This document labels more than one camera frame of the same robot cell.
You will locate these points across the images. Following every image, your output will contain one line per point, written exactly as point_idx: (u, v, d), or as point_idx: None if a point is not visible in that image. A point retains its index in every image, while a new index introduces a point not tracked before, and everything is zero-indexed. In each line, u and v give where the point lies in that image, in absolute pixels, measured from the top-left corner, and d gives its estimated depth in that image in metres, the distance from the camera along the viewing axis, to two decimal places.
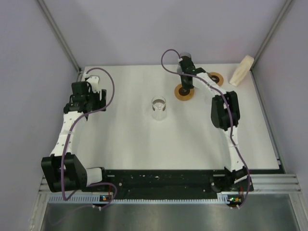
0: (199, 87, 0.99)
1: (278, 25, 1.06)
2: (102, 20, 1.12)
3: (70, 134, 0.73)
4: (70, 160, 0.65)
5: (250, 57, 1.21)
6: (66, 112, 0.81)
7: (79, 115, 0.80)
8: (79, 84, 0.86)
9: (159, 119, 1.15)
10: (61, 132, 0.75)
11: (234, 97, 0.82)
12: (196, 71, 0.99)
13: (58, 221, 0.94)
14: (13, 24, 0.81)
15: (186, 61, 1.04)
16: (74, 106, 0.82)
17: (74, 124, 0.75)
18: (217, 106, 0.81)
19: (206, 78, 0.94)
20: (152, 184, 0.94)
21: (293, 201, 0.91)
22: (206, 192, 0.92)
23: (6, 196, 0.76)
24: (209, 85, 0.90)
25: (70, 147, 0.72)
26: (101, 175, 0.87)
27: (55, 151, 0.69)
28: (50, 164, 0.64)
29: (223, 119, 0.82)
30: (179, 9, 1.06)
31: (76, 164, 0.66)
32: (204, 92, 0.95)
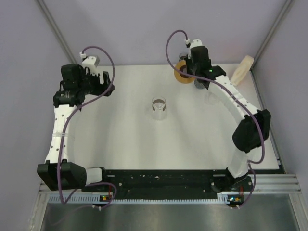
0: (219, 96, 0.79)
1: (279, 25, 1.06)
2: (102, 19, 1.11)
3: (63, 136, 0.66)
4: (67, 167, 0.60)
5: (250, 57, 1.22)
6: (57, 106, 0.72)
7: (71, 110, 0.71)
8: (69, 70, 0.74)
9: (159, 119, 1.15)
10: (54, 133, 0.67)
11: (267, 118, 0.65)
12: (213, 71, 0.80)
13: (58, 221, 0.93)
14: (12, 24, 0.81)
15: (202, 55, 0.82)
16: (65, 97, 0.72)
17: (67, 125, 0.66)
18: (246, 128, 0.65)
19: (228, 85, 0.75)
20: (152, 184, 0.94)
21: (293, 201, 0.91)
22: (206, 192, 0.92)
23: (6, 196, 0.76)
24: (235, 99, 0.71)
25: (66, 154, 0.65)
26: (100, 175, 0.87)
27: (49, 157, 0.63)
28: (47, 172, 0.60)
29: (250, 142, 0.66)
30: (179, 8, 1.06)
31: (73, 170, 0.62)
32: (225, 102, 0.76)
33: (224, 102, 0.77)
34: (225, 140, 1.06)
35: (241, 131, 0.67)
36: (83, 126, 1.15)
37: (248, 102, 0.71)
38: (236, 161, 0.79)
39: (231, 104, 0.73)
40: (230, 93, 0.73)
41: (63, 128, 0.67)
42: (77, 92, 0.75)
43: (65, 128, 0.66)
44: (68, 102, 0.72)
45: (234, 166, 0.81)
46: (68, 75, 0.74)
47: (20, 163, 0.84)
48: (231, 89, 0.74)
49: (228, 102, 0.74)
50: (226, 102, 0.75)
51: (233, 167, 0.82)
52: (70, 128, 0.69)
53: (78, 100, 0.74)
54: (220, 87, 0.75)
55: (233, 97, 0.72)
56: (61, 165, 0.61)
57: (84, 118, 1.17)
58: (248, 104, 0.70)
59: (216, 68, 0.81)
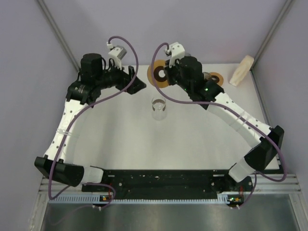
0: (221, 116, 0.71)
1: (279, 25, 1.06)
2: (102, 19, 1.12)
3: (65, 134, 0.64)
4: (61, 166, 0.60)
5: (250, 57, 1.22)
6: (68, 100, 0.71)
7: (82, 108, 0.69)
8: (89, 62, 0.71)
9: (159, 119, 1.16)
10: (58, 129, 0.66)
11: (281, 136, 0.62)
12: (210, 91, 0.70)
13: (58, 221, 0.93)
14: (12, 23, 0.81)
15: (196, 73, 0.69)
16: (79, 92, 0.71)
17: (71, 124, 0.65)
18: (265, 152, 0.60)
19: (232, 105, 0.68)
20: (152, 184, 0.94)
21: (293, 201, 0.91)
22: (206, 192, 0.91)
23: (5, 196, 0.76)
24: (245, 121, 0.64)
25: (64, 154, 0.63)
26: (101, 177, 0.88)
27: (47, 153, 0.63)
28: (43, 166, 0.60)
29: (264, 164, 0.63)
30: (179, 9, 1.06)
31: (68, 172, 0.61)
32: (229, 122, 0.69)
33: (228, 121, 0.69)
34: (225, 140, 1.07)
35: (258, 154, 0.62)
36: (85, 126, 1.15)
37: (257, 120, 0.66)
38: (239, 168, 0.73)
39: (240, 126, 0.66)
40: (237, 114, 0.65)
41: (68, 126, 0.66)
42: (91, 88, 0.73)
43: (69, 127, 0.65)
44: (80, 98, 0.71)
45: (236, 171, 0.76)
46: (87, 68, 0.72)
47: (20, 163, 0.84)
48: (237, 109, 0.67)
49: (236, 123, 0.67)
50: (232, 123, 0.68)
51: (234, 172, 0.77)
52: (75, 128, 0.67)
53: (91, 97, 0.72)
54: (224, 109, 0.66)
55: (241, 119, 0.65)
56: (57, 164, 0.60)
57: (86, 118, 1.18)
58: (258, 123, 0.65)
59: (210, 83, 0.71)
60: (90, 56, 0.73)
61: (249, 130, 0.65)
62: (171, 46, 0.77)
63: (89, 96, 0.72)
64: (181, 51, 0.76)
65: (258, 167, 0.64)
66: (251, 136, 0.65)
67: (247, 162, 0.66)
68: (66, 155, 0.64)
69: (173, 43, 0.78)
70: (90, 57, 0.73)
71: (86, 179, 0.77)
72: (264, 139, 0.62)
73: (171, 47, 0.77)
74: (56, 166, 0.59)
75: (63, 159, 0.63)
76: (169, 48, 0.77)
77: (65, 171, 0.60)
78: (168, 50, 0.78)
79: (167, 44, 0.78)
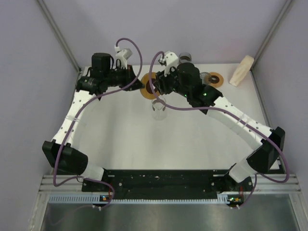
0: (220, 121, 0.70)
1: (279, 24, 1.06)
2: (102, 20, 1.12)
3: (74, 121, 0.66)
4: (68, 151, 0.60)
5: (250, 57, 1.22)
6: (77, 91, 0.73)
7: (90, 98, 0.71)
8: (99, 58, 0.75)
9: (159, 119, 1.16)
10: (67, 116, 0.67)
11: (282, 137, 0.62)
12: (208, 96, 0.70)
13: (58, 221, 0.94)
14: (13, 24, 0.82)
15: (193, 77, 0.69)
16: (88, 83, 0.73)
17: (80, 111, 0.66)
18: (267, 154, 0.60)
19: (230, 108, 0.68)
20: (151, 184, 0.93)
21: (293, 201, 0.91)
22: (206, 192, 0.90)
23: (6, 196, 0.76)
24: (246, 124, 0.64)
25: (71, 138, 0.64)
26: (101, 176, 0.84)
27: (56, 137, 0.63)
28: (50, 149, 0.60)
29: (267, 167, 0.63)
30: (178, 9, 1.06)
31: (75, 156, 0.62)
32: (229, 126, 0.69)
33: (228, 125, 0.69)
34: (225, 141, 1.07)
35: (261, 156, 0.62)
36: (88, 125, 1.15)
37: (257, 122, 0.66)
38: (240, 170, 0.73)
39: (241, 129, 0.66)
40: (237, 117, 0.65)
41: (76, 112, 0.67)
42: (99, 82, 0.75)
43: (78, 113, 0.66)
44: (89, 89, 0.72)
45: (237, 172, 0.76)
46: (97, 62, 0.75)
47: (20, 163, 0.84)
48: (236, 113, 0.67)
49: (237, 127, 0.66)
50: (232, 126, 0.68)
51: (236, 173, 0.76)
52: (83, 115, 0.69)
53: (99, 90, 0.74)
54: (223, 112, 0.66)
55: (242, 122, 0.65)
56: (65, 148, 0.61)
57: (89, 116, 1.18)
58: (258, 125, 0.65)
59: (208, 88, 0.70)
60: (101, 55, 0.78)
61: (250, 132, 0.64)
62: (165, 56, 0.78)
63: (97, 89, 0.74)
64: (174, 59, 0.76)
65: (261, 170, 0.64)
66: (253, 139, 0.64)
67: (250, 165, 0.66)
68: (73, 140, 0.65)
69: (166, 53, 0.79)
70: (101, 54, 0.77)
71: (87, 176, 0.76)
72: (266, 141, 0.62)
73: (165, 56, 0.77)
74: (64, 150, 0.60)
75: (71, 143, 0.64)
76: (162, 57, 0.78)
77: (72, 154, 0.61)
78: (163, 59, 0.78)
79: (162, 55, 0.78)
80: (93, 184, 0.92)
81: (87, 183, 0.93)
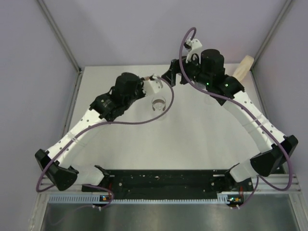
0: (235, 115, 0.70)
1: (279, 24, 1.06)
2: (102, 19, 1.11)
3: (72, 140, 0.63)
4: (55, 170, 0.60)
5: (250, 57, 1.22)
6: (89, 108, 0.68)
7: (98, 122, 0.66)
8: (124, 82, 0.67)
9: (159, 119, 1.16)
10: (68, 132, 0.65)
11: (294, 146, 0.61)
12: (229, 87, 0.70)
13: (58, 221, 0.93)
14: (12, 23, 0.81)
15: (217, 66, 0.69)
16: (103, 105, 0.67)
17: (81, 134, 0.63)
18: (274, 159, 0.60)
19: (249, 104, 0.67)
20: (151, 184, 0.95)
21: (293, 201, 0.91)
22: (206, 192, 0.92)
23: (5, 196, 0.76)
24: (260, 125, 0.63)
25: (62, 158, 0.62)
26: (99, 181, 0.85)
27: (50, 149, 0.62)
28: (40, 160, 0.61)
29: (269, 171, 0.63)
30: (178, 9, 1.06)
31: (60, 176, 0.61)
32: (242, 123, 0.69)
33: (242, 121, 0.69)
34: (225, 141, 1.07)
35: (266, 160, 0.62)
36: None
37: (272, 126, 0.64)
38: (240, 169, 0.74)
39: (254, 129, 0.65)
40: (253, 116, 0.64)
41: (78, 133, 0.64)
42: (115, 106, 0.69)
43: (79, 134, 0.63)
44: (100, 112, 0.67)
45: (237, 171, 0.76)
46: (120, 86, 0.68)
47: (20, 163, 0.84)
48: (253, 111, 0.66)
49: (250, 125, 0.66)
50: (245, 124, 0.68)
51: (236, 172, 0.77)
52: (85, 136, 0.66)
53: (110, 114, 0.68)
54: (241, 108, 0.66)
55: (257, 122, 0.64)
56: (53, 165, 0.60)
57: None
58: (273, 130, 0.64)
59: (231, 80, 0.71)
60: (129, 76, 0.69)
61: (262, 134, 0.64)
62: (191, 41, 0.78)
63: (109, 113, 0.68)
64: (198, 46, 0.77)
65: (263, 173, 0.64)
66: (263, 141, 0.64)
67: (253, 166, 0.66)
68: (64, 160, 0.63)
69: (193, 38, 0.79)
70: (129, 76, 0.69)
71: (83, 182, 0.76)
72: (276, 146, 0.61)
73: (192, 41, 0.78)
74: (50, 167, 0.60)
75: (60, 162, 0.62)
76: (189, 41, 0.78)
77: (56, 174, 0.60)
78: (188, 42, 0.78)
79: (190, 38, 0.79)
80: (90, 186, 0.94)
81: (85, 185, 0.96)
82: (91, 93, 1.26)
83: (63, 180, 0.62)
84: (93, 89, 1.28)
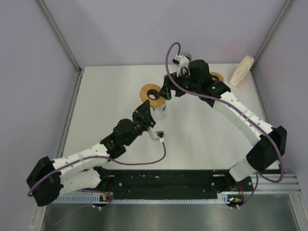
0: (224, 113, 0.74)
1: (279, 24, 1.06)
2: (102, 19, 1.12)
3: (80, 160, 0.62)
4: (52, 180, 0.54)
5: (250, 57, 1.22)
6: (100, 142, 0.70)
7: (105, 154, 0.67)
8: (121, 131, 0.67)
9: (160, 119, 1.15)
10: (77, 152, 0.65)
11: (284, 136, 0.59)
12: (216, 89, 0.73)
13: (58, 221, 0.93)
14: (12, 23, 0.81)
15: (202, 71, 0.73)
16: (108, 146, 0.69)
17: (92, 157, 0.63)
18: (264, 149, 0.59)
19: (235, 102, 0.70)
20: (152, 184, 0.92)
21: (293, 200, 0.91)
22: (206, 192, 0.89)
23: (6, 196, 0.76)
24: (247, 119, 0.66)
25: (65, 172, 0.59)
26: (96, 184, 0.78)
27: (56, 160, 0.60)
28: (42, 166, 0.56)
29: (264, 164, 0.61)
30: (178, 9, 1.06)
31: (52, 189, 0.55)
32: (233, 121, 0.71)
33: (232, 119, 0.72)
34: (224, 141, 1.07)
35: (258, 153, 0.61)
36: (88, 124, 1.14)
37: (260, 119, 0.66)
38: (238, 167, 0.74)
39: (242, 123, 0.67)
40: (239, 111, 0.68)
41: (88, 155, 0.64)
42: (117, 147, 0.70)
43: (88, 157, 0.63)
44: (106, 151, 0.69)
45: (237, 170, 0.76)
46: (116, 134, 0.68)
47: (20, 163, 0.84)
48: (240, 108, 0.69)
49: (238, 121, 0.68)
50: (235, 121, 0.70)
51: (235, 171, 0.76)
52: (90, 162, 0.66)
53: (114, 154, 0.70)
54: (228, 106, 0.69)
55: (244, 116, 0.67)
56: (53, 175, 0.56)
57: (89, 116, 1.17)
58: (261, 122, 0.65)
59: (217, 83, 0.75)
60: (129, 124, 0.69)
61: (250, 127, 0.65)
62: (178, 57, 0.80)
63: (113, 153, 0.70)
64: (186, 60, 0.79)
65: (259, 168, 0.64)
66: (252, 134, 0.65)
67: (249, 161, 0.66)
68: (64, 174, 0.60)
69: (180, 55, 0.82)
70: (132, 123, 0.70)
71: (79, 187, 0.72)
72: (264, 137, 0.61)
73: (179, 56, 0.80)
74: (49, 176, 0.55)
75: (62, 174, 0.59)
76: (176, 56, 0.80)
77: (53, 186, 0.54)
78: (176, 58, 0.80)
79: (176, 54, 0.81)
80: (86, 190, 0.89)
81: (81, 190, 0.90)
82: (91, 93, 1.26)
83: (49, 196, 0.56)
84: (93, 89, 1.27)
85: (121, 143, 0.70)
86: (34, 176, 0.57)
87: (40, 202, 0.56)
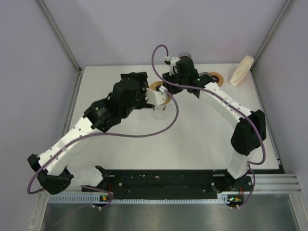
0: (210, 102, 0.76)
1: (279, 24, 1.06)
2: (102, 19, 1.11)
3: (62, 150, 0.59)
4: (42, 178, 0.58)
5: (250, 57, 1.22)
6: (83, 115, 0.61)
7: (90, 132, 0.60)
8: (124, 87, 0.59)
9: (159, 119, 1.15)
10: (59, 140, 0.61)
11: (263, 118, 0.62)
12: (201, 81, 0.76)
13: (58, 221, 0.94)
14: (12, 23, 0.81)
15: (187, 67, 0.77)
16: (96, 113, 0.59)
17: (72, 142, 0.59)
18: (243, 131, 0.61)
19: (218, 91, 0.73)
20: (151, 184, 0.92)
21: (293, 201, 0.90)
22: (206, 192, 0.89)
23: (6, 196, 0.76)
24: (228, 104, 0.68)
25: (51, 166, 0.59)
26: (98, 183, 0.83)
27: (41, 155, 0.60)
28: (32, 166, 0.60)
29: (248, 146, 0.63)
30: (178, 8, 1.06)
31: (49, 183, 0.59)
32: (217, 108, 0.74)
33: (216, 107, 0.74)
34: (224, 140, 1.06)
35: (239, 135, 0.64)
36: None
37: (240, 104, 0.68)
38: (235, 163, 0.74)
39: (224, 109, 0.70)
40: (220, 97, 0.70)
41: (68, 142, 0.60)
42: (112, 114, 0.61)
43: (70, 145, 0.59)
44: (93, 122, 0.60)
45: (233, 167, 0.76)
46: (116, 94, 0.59)
47: (19, 163, 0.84)
48: (222, 95, 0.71)
49: (221, 108, 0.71)
50: (219, 108, 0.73)
51: (232, 168, 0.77)
52: (77, 146, 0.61)
53: (104, 124, 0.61)
54: (211, 95, 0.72)
55: (225, 102, 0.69)
56: (43, 172, 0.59)
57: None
58: (240, 107, 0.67)
59: (203, 76, 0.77)
60: (133, 85, 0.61)
61: (231, 112, 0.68)
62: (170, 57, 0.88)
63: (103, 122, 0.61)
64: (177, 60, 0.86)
65: (242, 150, 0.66)
66: (234, 118, 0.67)
67: (233, 146, 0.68)
68: (53, 167, 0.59)
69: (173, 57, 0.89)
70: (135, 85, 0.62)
71: (80, 183, 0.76)
72: (244, 119, 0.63)
73: (170, 57, 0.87)
74: (40, 174, 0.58)
75: (50, 170, 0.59)
76: (167, 57, 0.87)
77: (45, 182, 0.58)
78: (167, 58, 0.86)
79: (168, 55, 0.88)
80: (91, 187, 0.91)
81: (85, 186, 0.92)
82: (91, 93, 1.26)
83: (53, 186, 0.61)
84: (93, 89, 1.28)
85: (118, 109, 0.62)
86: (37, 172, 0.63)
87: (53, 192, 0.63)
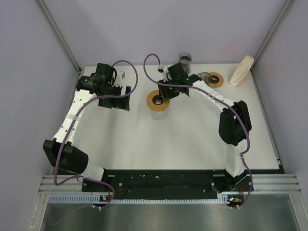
0: (198, 98, 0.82)
1: (279, 25, 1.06)
2: (102, 20, 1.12)
3: (74, 119, 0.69)
4: (68, 150, 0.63)
5: (250, 57, 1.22)
6: (77, 90, 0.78)
7: (90, 97, 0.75)
8: (106, 64, 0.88)
9: (159, 119, 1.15)
10: (67, 115, 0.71)
11: (245, 108, 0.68)
12: (190, 80, 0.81)
13: (58, 221, 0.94)
14: (11, 23, 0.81)
15: (177, 69, 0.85)
16: (88, 83, 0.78)
17: (81, 109, 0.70)
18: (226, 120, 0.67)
19: (204, 86, 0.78)
20: (151, 184, 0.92)
21: (293, 201, 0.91)
22: (206, 192, 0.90)
23: (6, 195, 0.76)
24: (212, 97, 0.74)
25: (72, 136, 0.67)
26: (101, 176, 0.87)
27: (57, 135, 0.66)
28: (51, 148, 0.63)
29: (235, 135, 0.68)
30: (179, 9, 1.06)
31: (75, 154, 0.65)
32: (205, 102, 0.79)
33: (203, 102, 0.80)
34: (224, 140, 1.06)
35: (225, 127, 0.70)
36: (89, 124, 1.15)
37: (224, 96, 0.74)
38: (230, 159, 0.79)
39: (210, 102, 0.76)
40: (206, 92, 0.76)
41: (77, 112, 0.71)
42: (99, 82, 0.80)
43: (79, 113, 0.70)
44: (89, 89, 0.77)
45: (230, 164, 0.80)
46: (101, 68, 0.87)
47: (19, 163, 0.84)
48: (208, 89, 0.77)
49: (207, 101, 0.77)
50: (206, 102, 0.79)
51: (229, 165, 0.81)
52: (83, 115, 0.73)
53: (99, 89, 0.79)
54: (198, 90, 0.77)
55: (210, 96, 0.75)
56: (66, 147, 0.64)
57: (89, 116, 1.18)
58: (224, 99, 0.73)
59: (192, 76, 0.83)
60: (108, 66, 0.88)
61: (216, 104, 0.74)
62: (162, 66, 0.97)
63: (97, 88, 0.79)
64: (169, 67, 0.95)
65: (229, 141, 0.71)
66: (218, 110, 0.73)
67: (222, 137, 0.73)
68: (73, 138, 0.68)
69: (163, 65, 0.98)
70: (109, 67, 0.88)
71: (87, 176, 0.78)
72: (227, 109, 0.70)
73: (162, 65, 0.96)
74: (64, 148, 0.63)
75: (71, 141, 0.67)
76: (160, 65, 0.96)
77: (72, 154, 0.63)
78: (160, 67, 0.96)
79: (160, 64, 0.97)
80: (93, 185, 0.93)
81: (87, 183, 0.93)
82: None
83: (77, 160, 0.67)
84: None
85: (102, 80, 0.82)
86: (53, 158, 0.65)
87: (78, 169, 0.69)
